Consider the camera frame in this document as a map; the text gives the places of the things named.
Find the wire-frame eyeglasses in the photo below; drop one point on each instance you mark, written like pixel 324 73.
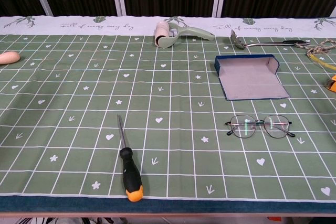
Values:
pixel 244 127

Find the blue glasses case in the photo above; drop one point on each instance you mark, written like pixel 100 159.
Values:
pixel 252 82

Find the green lint roller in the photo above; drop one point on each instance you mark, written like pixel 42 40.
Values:
pixel 168 41

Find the black orange screwdriver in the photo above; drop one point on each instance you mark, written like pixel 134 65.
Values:
pixel 131 171

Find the green grid tablecloth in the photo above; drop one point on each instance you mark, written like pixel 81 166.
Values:
pixel 78 90

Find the dark blue under cloth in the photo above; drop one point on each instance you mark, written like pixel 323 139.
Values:
pixel 210 207

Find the small wooden mallet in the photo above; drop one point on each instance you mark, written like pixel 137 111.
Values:
pixel 10 57

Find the yellow tape measure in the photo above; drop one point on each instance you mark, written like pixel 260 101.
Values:
pixel 334 82

